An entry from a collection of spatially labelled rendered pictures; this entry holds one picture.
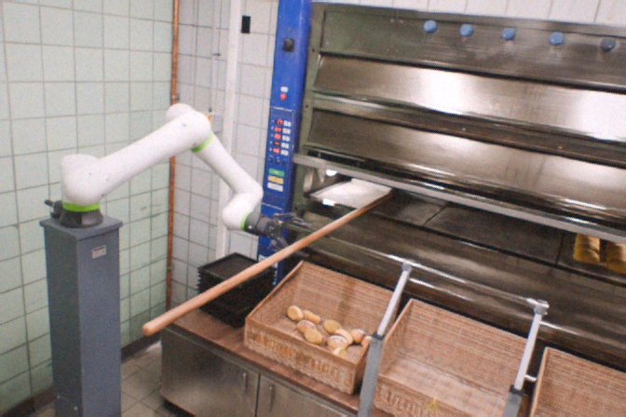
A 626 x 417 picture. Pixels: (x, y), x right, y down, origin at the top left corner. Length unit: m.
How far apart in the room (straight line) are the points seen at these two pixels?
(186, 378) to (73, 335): 0.72
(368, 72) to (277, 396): 1.48
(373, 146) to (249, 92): 0.73
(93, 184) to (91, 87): 0.95
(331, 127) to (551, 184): 0.99
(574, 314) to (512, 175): 0.61
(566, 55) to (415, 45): 0.58
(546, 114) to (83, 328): 1.92
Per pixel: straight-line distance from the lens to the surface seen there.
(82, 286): 2.01
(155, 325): 1.36
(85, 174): 1.76
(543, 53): 2.13
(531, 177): 2.14
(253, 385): 2.37
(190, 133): 1.77
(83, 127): 2.62
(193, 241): 3.07
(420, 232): 2.30
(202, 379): 2.57
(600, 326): 2.30
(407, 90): 2.22
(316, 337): 2.38
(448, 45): 2.20
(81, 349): 2.14
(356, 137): 2.33
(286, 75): 2.46
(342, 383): 2.16
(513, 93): 2.14
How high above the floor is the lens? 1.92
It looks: 18 degrees down
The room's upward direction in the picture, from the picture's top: 7 degrees clockwise
